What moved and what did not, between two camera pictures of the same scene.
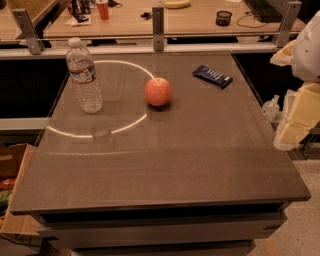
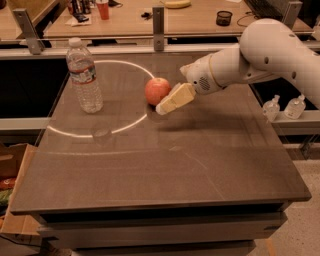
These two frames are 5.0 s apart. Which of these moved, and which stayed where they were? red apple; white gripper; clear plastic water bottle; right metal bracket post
Moved: white gripper
Stayed: right metal bracket post; clear plastic water bottle; red apple
